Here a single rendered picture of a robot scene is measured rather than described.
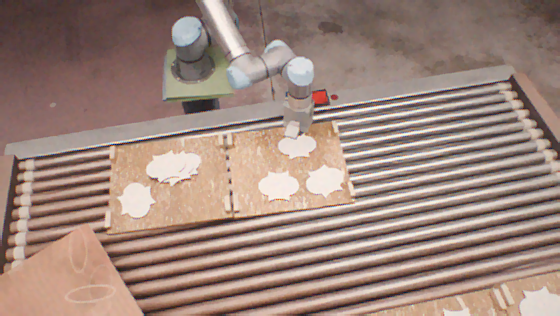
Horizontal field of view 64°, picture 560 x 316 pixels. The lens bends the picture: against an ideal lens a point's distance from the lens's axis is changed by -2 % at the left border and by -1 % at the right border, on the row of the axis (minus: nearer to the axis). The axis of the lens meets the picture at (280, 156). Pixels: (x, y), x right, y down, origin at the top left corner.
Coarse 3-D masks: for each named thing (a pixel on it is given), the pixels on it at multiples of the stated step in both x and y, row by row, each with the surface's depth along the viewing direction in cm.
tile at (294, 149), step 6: (288, 138) 165; (300, 138) 165; (306, 138) 165; (282, 144) 164; (288, 144) 164; (294, 144) 164; (300, 144) 164; (306, 144) 164; (312, 144) 164; (282, 150) 162; (288, 150) 162; (294, 150) 162; (300, 150) 162; (306, 150) 162; (312, 150) 162; (294, 156) 161; (300, 156) 161; (306, 156) 161
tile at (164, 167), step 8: (160, 160) 157; (168, 160) 157; (176, 160) 157; (184, 160) 157; (152, 168) 155; (160, 168) 155; (168, 168) 155; (176, 168) 155; (152, 176) 154; (160, 176) 154; (168, 176) 154; (176, 176) 154
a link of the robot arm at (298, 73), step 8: (288, 64) 134; (296, 64) 131; (304, 64) 131; (312, 64) 132; (288, 72) 132; (296, 72) 129; (304, 72) 129; (312, 72) 131; (288, 80) 134; (296, 80) 131; (304, 80) 131; (312, 80) 135; (288, 88) 137; (296, 88) 134; (304, 88) 134; (296, 96) 137; (304, 96) 137
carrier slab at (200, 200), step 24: (144, 144) 165; (168, 144) 165; (192, 144) 165; (216, 144) 165; (120, 168) 159; (144, 168) 159; (216, 168) 159; (120, 192) 154; (168, 192) 154; (192, 192) 154; (216, 192) 154; (120, 216) 148; (168, 216) 148; (192, 216) 148; (216, 216) 148
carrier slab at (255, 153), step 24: (240, 144) 165; (264, 144) 165; (336, 144) 165; (240, 168) 159; (264, 168) 159; (288, 168) 159; (312, 168) 159; (240, 192) 154; (336, 192) 154; (240, 216) 149
